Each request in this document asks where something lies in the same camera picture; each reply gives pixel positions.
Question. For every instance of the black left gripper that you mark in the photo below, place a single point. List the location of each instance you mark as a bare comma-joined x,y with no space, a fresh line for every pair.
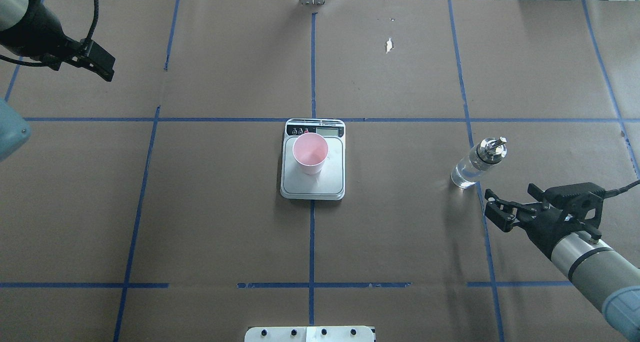
34,32

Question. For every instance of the white kitchen scale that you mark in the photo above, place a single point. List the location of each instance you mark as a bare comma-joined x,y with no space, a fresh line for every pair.
330,183

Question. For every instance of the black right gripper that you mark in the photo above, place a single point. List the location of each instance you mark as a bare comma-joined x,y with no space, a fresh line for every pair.
546,228

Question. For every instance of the pink cup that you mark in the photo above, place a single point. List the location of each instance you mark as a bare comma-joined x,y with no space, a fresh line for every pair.
310,151

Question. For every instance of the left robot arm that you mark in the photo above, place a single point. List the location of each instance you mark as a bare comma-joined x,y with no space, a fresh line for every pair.
36,38

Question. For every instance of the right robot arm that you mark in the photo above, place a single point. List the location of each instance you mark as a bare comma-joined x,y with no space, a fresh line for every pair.
602,275

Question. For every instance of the clear glass sauce bottle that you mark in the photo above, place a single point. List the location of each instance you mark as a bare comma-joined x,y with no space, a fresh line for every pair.
481,159

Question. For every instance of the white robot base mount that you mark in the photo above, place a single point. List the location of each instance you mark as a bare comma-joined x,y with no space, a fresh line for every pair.
323,333

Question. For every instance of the brown paper table cover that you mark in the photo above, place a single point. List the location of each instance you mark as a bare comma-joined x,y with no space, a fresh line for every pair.
259,163

